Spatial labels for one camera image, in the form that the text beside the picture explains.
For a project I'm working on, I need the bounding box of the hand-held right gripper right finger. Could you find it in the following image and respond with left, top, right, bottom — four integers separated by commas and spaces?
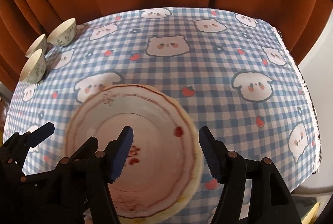
198, 126, 296, 224

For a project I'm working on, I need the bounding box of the small plate red flower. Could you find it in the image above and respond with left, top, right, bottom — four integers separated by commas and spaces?
64, 84, 200, 215

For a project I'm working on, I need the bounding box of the blue checked bear tablecloth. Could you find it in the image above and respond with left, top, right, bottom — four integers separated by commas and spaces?
2, 7, 322, 224

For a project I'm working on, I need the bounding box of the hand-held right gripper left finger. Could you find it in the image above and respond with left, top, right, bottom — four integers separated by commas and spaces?
39, 126, 134, 224

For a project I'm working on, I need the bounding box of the white bowl blue floral print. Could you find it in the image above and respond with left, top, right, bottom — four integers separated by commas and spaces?
25, 34, 49, 58
19, 48, 47, 84
47, 18, 77, 47

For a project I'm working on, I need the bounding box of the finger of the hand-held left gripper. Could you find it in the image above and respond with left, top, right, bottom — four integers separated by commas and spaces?
5, 122, 55, 157
69, 137, 99, 161

